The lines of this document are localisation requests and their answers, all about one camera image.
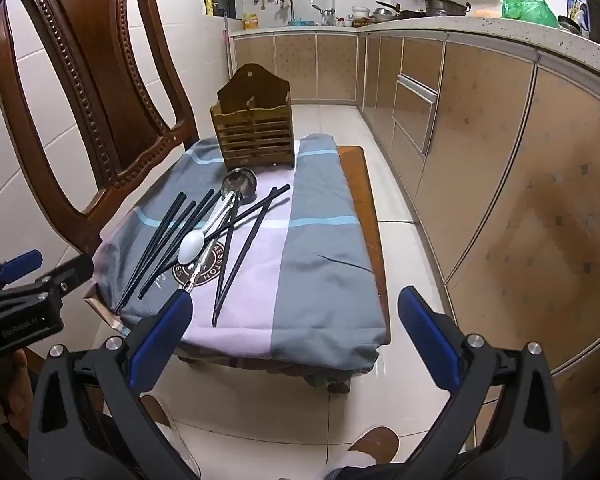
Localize white spoon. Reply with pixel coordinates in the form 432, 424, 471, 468
178, 229, 220, 264

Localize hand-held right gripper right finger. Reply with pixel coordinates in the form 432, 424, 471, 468
397, 286, 573, 480

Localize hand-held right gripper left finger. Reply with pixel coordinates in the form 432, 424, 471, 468
27, 290, 201, 480

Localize green plastic bag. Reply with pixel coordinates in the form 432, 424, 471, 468
501, 0, 561, 29

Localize blue snack bag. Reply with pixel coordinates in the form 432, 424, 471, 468
560, 0, 592, 38

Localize mop with white handle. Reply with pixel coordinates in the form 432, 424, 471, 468
222, 12, 231, 101

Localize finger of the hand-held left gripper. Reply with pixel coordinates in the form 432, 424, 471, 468
0, 252, 44, 292
34, 254, 96, 302

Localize bunch of black chopsticks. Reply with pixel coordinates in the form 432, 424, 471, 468
114, 183, 292, 313

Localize steel pot with lid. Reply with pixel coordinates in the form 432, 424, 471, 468
420, 0, 473, 17

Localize dark wok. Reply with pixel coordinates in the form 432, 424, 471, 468
372, 1, 426, 22

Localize person's left hand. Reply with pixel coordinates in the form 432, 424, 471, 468
0, 347, 35, 441

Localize wooden utensil holder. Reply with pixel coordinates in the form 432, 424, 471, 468
210, 63, 297, 170

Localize speckled stone countertop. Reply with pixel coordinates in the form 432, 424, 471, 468
230, 15, 600, 68

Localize beige kitchen cabinets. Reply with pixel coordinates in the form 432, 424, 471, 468
230, 27, 600, 376

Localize grey purple striped cloth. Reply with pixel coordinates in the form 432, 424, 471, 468
91, 132, 383, 376

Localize steel ladle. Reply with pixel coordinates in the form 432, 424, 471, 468
180, 167, 258, 295

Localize brown slipper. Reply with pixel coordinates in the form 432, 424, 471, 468
347, 425, 401, 467

